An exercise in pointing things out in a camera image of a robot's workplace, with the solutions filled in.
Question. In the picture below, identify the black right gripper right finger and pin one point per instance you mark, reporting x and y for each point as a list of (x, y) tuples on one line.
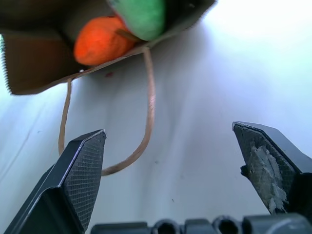
[(268, 165)]

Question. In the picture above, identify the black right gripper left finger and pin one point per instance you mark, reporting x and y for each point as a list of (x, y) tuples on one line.
[(75, 185)]

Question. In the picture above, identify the brown paper bag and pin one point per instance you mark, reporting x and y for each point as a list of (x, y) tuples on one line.
[(34, 58)]

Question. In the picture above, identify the orange plush toy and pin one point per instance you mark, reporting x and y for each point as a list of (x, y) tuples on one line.
[(101, 41)]

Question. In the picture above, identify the green plush toy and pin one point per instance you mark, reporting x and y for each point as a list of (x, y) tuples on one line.
[(143, 17)]

